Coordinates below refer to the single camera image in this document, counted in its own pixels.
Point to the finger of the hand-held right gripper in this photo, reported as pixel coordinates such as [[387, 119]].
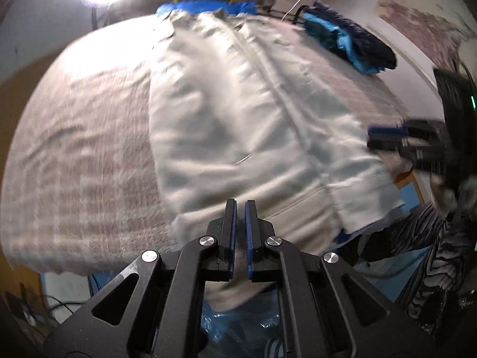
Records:
[[387, 145], [387, 131]]

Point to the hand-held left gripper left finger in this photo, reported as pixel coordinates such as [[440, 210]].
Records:
[[231, 242]]

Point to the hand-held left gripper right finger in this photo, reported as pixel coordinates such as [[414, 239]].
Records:
[[250, 242]]

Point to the white and blue jacket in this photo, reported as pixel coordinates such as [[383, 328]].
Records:
[[242, 119]]

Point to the person's right hand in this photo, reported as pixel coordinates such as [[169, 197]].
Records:
[[445, 194]]

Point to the blue plastic bag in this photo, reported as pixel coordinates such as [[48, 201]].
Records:
[[238, 322]]

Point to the navy folded garment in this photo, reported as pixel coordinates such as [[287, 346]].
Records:
[[369, 44]]

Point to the person's zebra striped clothing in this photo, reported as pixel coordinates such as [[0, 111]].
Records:
[[428, 238]]

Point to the light blue folded garment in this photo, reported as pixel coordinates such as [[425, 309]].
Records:
[[335, 33]]

